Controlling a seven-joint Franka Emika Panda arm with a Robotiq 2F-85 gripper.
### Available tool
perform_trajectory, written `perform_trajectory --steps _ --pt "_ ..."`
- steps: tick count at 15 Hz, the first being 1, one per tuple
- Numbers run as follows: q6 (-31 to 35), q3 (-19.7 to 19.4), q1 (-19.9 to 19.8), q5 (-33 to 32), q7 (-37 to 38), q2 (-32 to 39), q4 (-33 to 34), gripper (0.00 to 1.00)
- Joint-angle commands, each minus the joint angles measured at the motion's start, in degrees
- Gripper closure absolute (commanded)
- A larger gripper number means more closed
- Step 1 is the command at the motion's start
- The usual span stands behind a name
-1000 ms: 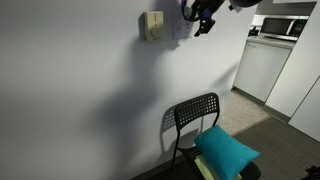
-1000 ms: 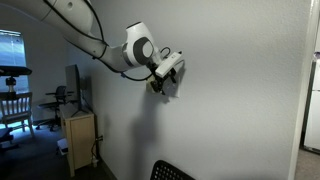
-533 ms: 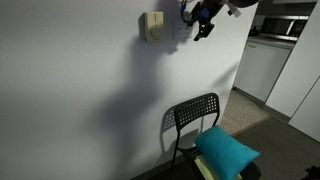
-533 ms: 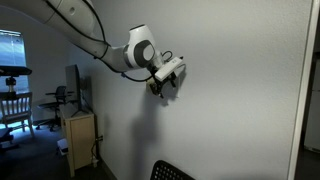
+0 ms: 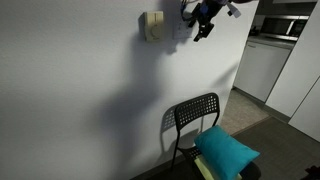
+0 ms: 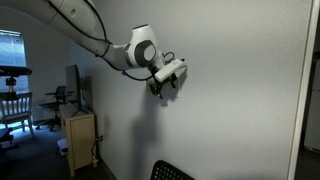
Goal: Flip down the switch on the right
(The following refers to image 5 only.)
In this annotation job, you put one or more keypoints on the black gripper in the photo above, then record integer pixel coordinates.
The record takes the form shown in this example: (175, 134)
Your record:
(208, 11)

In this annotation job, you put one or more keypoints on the small black countertop appliance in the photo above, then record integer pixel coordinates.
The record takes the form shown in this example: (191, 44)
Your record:
(254, 31)

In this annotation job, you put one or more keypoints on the white low cabinet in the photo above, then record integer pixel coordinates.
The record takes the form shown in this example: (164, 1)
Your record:
(260, 68)

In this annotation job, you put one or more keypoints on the grey countertop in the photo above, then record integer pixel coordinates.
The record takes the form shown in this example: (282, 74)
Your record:
(271, 41)

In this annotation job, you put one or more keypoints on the stainless steel microwave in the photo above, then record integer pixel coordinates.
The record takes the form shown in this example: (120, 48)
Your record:
(283, 26)

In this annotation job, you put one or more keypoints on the black perforated chair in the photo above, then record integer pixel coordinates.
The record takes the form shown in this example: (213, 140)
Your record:
(196, 110)

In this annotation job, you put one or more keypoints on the white tall cabinet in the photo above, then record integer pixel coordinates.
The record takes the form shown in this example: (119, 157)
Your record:
(300, 73)

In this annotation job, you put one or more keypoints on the teal pillow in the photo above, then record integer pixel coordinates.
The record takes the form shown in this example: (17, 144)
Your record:
(225, 151)

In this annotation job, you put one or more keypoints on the pale yellow cushion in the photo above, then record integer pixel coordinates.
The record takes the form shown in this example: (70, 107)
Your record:
(205, 168)

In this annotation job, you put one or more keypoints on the dark bag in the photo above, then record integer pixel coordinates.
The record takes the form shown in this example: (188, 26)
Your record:
(313, 173)

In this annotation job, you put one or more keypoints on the white double switch plate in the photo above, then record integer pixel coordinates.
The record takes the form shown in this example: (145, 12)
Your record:
(181, 31)

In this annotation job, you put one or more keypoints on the beige wall thermostat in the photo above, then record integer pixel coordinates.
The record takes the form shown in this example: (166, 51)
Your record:
(154, 28)

